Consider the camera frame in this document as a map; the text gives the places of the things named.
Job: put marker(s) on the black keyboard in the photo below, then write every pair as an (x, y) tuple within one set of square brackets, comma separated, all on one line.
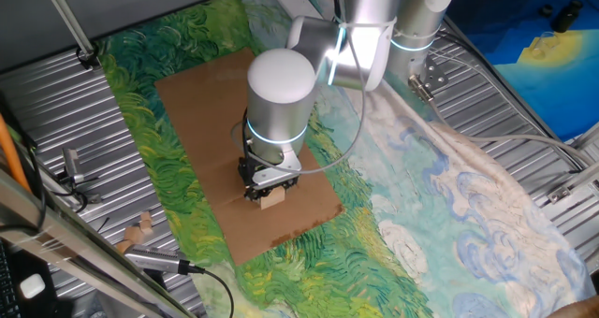
[(7, 285)]

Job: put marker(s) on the large wooden cube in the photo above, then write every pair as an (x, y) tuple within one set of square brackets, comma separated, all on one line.
[(273, 198)]

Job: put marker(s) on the painted landscape cloth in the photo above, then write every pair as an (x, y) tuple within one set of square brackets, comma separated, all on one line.
[(421, 238)]

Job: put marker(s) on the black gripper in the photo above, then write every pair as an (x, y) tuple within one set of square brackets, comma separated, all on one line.
[(245, 175)]

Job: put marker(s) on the metal clamp bracket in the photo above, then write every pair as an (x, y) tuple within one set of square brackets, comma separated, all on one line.
[(72, 166)]

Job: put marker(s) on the brown cardboard sheet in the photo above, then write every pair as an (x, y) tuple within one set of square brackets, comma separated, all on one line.
[(196, 103)]

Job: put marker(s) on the aluminium pole with foot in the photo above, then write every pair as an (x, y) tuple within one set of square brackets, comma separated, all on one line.
[(65, 14)]

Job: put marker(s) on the small black cap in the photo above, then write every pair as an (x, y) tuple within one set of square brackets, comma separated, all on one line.
[(545, 10)]

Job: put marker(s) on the clear glass beaker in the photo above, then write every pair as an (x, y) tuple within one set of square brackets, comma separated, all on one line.
[(545, 44)]

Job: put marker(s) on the aluminium frame beam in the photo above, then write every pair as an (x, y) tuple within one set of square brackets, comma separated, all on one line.
[(70, 243)]

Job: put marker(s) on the aluminium profile bar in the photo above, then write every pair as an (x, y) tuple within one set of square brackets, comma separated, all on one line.
[(573, 184)]

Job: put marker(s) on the black bottle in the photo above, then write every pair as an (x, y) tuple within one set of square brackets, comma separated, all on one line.
[(567, 16)]

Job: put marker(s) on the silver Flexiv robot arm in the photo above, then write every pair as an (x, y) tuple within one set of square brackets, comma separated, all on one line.
[(281, 112)]

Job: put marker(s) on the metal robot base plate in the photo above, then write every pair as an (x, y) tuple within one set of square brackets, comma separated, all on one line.
[(435, 77)]

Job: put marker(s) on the small wooden block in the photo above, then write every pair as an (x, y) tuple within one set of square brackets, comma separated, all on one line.
[(124, 247), (146, 222), (135, 235)]

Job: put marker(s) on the silver camera with plug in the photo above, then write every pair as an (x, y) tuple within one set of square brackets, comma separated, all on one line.
[(150, 257)]

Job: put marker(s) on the white earbuds case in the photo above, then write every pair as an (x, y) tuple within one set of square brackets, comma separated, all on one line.
[(33, 285)]

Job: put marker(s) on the orange tube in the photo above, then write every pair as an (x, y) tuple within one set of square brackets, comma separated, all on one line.
[(9, 154)]

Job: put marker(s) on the blue and yellow cloth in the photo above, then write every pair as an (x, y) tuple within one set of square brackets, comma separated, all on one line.
[(538, 84)]

